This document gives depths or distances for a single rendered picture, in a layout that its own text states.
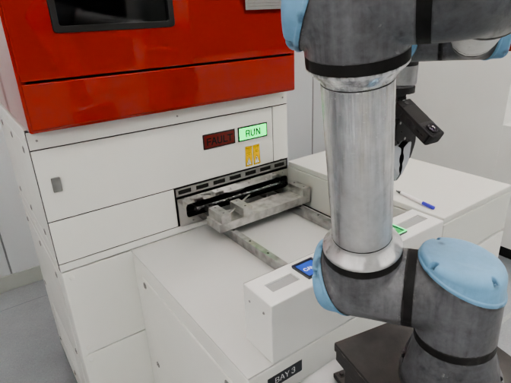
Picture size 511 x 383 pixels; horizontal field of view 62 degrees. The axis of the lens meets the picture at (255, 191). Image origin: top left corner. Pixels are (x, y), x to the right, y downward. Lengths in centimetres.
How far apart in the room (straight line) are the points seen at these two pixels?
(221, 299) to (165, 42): 68
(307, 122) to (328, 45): 319
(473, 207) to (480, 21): 89
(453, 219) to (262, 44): 74
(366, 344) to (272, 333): 17
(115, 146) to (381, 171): 85
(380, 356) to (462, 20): 57
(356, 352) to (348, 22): 57
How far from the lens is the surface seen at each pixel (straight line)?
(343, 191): 55
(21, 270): 296
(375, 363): 81
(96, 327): 145
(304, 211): 144
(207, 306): 106
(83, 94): 114
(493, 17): 46
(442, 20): 44
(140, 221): 133
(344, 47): 45
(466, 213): 128
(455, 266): 64
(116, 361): 155
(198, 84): 125
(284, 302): 84
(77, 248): 130
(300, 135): 362
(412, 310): 65
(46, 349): 243
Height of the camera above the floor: 146
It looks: 22 degrees down
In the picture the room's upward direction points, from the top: 3 degrees counter-clockwise
